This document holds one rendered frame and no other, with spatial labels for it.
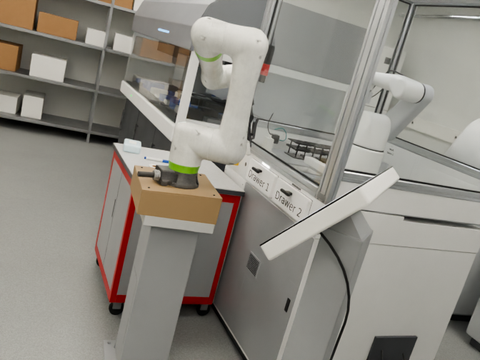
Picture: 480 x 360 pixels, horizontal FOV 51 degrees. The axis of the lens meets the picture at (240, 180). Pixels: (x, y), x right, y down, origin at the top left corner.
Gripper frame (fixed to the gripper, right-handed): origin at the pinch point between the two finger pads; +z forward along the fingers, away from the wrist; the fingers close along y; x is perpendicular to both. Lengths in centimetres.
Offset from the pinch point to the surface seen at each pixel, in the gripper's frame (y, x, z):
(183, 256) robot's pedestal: 45, 36, 27
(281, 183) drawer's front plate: -6.3, 21.8, 12.3
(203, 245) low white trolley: 24, -11, 52
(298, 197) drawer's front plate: -6.2, 38.7, 12.4
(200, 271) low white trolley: 28, -11, 67
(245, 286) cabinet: 12, 13, 67
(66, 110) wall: 65, -422, 60
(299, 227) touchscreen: 31, 110, -16
